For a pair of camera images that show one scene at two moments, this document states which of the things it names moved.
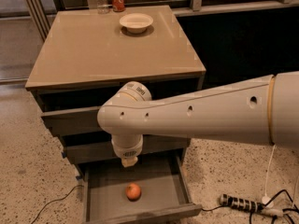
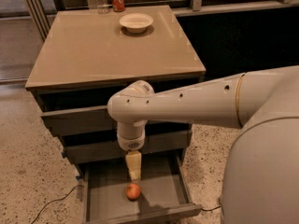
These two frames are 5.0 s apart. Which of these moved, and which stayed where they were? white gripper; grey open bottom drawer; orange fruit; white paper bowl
Moved: white gripper
Stayed: orange fruit; grey open bottom drawer; white paper bowl
